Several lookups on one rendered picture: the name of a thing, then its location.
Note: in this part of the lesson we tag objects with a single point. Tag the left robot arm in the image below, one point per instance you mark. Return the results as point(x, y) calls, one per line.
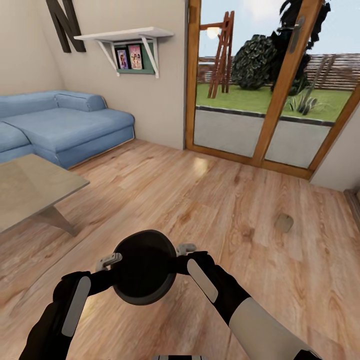
point(51, 337)

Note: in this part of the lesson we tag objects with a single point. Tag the cauldron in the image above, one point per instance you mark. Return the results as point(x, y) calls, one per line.
point(143, 271)

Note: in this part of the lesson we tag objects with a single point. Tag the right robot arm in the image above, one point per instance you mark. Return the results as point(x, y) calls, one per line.
point(261, 336)

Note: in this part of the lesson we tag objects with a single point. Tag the pillar candle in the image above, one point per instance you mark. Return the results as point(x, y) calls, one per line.
point(284, 223)

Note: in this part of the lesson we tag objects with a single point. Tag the door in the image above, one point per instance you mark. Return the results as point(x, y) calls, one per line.
point(271, 83)

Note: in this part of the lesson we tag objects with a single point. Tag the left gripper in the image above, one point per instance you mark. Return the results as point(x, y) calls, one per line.
point(109, 278)

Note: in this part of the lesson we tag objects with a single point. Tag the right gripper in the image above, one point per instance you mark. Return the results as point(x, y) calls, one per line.
point(173, 265)

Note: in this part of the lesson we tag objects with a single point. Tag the shelf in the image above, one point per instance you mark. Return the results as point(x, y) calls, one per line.
point(147, 36)

